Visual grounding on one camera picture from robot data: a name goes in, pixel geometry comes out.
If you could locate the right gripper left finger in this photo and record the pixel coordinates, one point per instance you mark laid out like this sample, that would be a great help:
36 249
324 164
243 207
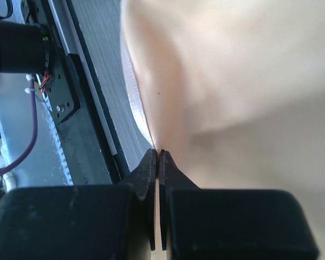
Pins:
82 222

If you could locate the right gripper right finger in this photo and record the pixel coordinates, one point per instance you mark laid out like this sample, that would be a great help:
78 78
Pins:
199 223

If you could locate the peach cloth napkin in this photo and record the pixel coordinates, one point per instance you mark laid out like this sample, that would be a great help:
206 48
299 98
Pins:
235 91

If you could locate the white slotted cable duct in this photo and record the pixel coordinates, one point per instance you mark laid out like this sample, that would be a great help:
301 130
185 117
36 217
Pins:
62 166

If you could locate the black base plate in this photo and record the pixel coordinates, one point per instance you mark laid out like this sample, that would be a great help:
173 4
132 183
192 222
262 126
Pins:
65 89

